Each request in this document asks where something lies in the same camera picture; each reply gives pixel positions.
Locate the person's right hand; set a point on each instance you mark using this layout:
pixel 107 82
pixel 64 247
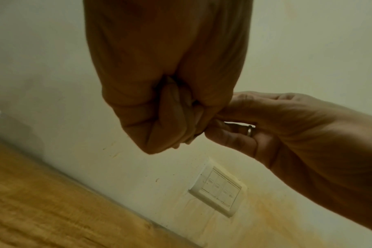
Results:
pixel 311 150

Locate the beige wall plate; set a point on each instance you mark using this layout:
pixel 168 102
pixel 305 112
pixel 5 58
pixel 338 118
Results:
pixel 218 187

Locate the person's left hand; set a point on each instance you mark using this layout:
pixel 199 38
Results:
pixel 167 60

